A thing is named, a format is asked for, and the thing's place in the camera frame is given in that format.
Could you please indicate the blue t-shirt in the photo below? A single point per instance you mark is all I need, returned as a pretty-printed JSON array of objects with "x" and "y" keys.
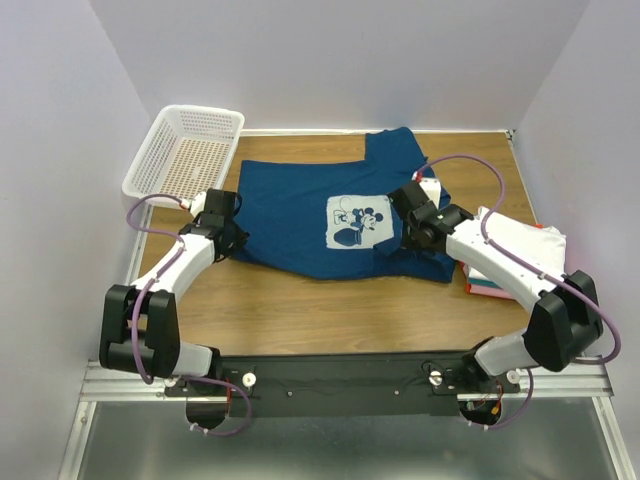
[{"x": 335, "y": 221}]

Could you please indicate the pink folded t-shirt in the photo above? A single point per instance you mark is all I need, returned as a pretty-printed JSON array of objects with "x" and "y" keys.
[{"x": 496, "y": 293}]

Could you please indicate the aluminium frame rail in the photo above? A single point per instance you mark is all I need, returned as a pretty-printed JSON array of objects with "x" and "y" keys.
[{"x": 576, "y": 381}]

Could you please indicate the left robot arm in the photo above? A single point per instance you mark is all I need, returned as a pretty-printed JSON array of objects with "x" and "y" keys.
[{"x": 140, "y": 328}]

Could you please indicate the white plastic laundry basket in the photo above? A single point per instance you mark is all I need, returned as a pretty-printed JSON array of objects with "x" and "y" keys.
[{"x": 187, "y": 150}]

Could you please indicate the white folded t-shirt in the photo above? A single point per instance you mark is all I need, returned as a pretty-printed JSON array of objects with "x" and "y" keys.
[{"x": 546, "y": 245}]

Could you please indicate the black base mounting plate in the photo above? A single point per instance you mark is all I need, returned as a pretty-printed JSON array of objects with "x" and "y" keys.
[{"x": 370, "y": 384}]

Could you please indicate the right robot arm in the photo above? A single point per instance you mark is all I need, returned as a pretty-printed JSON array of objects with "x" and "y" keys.
[{"x": 562, "y": 323}]

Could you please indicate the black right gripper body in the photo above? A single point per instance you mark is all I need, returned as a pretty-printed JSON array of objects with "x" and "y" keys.
[{"x": 408, "y": 237}]

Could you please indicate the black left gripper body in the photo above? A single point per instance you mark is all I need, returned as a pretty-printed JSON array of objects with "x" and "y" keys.
[{"x": 237, "y": 238}]

